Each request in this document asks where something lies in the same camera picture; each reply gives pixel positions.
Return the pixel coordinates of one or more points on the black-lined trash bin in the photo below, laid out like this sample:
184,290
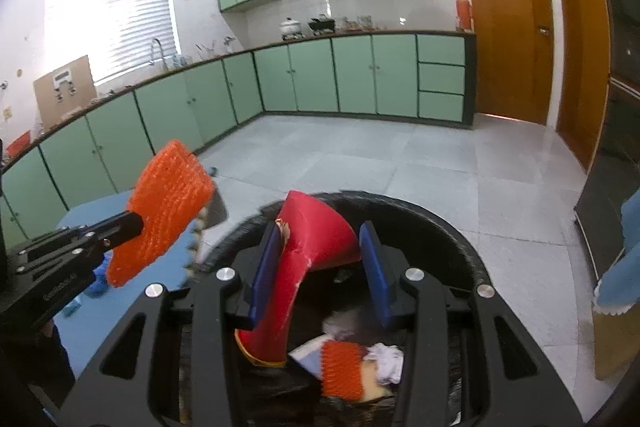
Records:
406,220

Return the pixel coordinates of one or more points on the white cooking pot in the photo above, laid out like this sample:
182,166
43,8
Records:
291,29

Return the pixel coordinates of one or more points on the red plastic basin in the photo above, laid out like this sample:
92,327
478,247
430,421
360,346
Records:
17,146

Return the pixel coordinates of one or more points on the yellow sponge block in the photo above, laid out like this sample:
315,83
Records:
371,388

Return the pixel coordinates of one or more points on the orange foam net sleeve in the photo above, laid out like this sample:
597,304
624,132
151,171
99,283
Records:
172,189

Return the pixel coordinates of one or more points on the kitchen faucet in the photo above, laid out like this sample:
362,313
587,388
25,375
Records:
157,54

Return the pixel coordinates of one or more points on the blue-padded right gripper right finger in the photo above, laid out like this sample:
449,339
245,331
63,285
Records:
506,378

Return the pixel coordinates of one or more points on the black wok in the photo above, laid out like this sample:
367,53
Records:
321,25

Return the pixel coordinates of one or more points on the red thermos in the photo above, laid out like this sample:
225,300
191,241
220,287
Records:
464,15

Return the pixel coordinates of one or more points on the window blinds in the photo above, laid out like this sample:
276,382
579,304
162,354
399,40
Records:
115,34

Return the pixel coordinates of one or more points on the white tissue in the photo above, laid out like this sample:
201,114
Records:
389,362

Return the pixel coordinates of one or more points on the cardboard box with dispenser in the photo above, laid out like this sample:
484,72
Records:
61,93

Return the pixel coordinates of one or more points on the wooden door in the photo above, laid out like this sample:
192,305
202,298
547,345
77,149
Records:
514,41
586,64

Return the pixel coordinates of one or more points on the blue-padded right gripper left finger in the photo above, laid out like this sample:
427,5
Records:
131,379

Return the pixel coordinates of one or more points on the red paper bowl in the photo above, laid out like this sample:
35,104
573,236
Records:
315,237

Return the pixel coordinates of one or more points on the blue table mat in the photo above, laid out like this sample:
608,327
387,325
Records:
83,332

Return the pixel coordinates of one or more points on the green lower kitchen cabinets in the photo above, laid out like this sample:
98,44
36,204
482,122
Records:
428,76

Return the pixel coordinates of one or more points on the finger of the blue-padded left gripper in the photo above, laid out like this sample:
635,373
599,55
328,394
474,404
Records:
117,229

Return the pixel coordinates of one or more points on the black glass cabinet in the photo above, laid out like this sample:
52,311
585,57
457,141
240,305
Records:
614,174

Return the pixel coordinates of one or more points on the blue plastic bag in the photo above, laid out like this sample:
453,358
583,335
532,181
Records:
95,290

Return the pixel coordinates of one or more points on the blue white cloth pile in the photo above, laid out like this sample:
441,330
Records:
619,288

